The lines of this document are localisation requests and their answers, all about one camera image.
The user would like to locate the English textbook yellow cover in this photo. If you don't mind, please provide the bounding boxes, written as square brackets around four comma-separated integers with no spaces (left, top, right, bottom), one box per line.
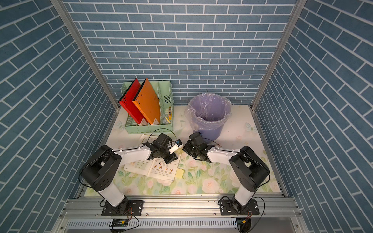
[122,141,180,182]

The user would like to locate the yellow sticky note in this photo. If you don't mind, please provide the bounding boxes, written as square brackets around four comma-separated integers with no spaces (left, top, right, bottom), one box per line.
[175,168,185,179]

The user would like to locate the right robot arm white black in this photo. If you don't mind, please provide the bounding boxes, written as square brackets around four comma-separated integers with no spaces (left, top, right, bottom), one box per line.
[183,132,270,212]

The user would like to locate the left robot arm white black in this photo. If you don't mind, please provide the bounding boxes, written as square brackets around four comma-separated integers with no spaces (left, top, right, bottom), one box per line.
[79,134,183,207]

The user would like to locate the green plastic file rack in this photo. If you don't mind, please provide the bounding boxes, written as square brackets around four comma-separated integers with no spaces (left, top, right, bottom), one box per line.
[122,81,174,134]

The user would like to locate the floral table mat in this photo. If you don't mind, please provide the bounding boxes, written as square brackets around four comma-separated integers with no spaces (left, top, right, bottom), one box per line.
[106,105,271,196]

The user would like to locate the purple trash bin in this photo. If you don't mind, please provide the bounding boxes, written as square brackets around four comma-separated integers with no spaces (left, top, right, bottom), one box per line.
[189,94,232,141]

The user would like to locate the clear plastic bin liner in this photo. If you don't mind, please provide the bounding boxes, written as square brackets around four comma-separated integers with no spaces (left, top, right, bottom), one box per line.
[186,93,233,132]

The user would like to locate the orange file folder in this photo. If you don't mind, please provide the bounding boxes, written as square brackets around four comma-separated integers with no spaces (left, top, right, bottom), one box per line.
[132,79,161,125]

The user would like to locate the red file folder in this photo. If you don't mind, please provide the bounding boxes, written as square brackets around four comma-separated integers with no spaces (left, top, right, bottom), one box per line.
[119,78,148,126]

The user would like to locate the small black electronics box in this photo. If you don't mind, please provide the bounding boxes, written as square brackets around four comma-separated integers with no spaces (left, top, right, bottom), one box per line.
[109,219,129,228]

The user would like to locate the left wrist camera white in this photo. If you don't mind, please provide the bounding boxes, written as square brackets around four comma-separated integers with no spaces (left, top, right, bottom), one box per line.
[169,139,183,154]

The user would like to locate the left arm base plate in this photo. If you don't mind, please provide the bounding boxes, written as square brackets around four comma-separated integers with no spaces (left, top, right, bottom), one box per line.
[101,200,144,216]

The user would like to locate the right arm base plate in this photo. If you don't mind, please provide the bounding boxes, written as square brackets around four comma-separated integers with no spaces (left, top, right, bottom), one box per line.
[218,199,260,216]

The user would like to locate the aluminium mounting rail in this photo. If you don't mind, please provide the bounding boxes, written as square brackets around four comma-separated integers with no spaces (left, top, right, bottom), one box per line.
[53,193,307,233]

